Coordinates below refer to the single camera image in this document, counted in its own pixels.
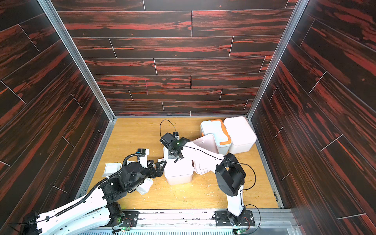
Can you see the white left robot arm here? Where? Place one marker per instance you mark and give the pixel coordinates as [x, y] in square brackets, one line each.
[99, 207]

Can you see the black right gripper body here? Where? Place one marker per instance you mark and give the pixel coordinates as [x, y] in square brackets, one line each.
[175, 153]

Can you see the aluminium frame rail right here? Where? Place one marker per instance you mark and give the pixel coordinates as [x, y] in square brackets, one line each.
[290, 28]

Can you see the white orange handled box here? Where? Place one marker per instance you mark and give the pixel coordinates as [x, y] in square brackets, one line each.
[217, 128]

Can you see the aluminium frame rail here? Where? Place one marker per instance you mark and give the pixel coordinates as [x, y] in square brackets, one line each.
[55, 20]
[290, 28]

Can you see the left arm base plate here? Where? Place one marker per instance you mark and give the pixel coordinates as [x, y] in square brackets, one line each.
[129, 219]

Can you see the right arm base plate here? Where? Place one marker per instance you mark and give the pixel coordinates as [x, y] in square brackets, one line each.
[225, 218]

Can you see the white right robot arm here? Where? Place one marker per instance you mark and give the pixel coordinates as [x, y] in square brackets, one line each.
[229, 173]

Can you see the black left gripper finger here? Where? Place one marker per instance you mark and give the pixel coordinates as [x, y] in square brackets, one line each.
[160, 164]
[159, 168]

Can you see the pink medicine chest box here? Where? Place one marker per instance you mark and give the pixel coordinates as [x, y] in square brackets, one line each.
[185, 164]

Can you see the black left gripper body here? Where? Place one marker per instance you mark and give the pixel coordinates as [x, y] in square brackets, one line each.
[148, 172]

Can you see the aluminium frame rail left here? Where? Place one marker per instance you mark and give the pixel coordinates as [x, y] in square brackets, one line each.
[55, 20]

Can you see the white pink first aid box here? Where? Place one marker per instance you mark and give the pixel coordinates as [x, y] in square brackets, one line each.
[242, 135]

